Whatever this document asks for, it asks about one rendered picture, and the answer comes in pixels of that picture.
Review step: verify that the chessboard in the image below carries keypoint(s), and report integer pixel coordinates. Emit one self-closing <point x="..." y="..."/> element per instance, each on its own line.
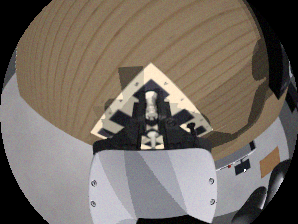
<point x="150" y="78"/>

